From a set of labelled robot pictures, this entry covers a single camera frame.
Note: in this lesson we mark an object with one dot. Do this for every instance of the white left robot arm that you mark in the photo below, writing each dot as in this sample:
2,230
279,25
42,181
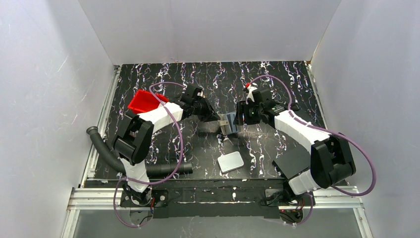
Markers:
148,113

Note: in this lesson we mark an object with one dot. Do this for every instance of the red plastic bin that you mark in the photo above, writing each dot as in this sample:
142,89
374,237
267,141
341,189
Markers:
143,102

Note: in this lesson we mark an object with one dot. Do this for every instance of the silver metal tin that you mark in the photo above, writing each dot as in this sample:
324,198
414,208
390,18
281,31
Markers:
230,162

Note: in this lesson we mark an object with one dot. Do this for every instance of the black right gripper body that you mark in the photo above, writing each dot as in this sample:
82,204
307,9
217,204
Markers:
244,114

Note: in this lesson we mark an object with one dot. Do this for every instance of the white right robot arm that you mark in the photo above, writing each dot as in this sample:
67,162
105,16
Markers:
331,160

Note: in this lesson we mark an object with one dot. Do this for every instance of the black flat plate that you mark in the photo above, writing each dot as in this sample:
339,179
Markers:
292,162

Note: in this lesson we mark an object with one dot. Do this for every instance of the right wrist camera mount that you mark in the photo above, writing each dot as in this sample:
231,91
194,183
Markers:
249,89

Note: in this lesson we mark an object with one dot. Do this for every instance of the grey leather card holder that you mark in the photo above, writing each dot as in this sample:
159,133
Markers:
226,124

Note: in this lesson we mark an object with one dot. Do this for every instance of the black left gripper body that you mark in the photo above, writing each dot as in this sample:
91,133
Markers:
203,108

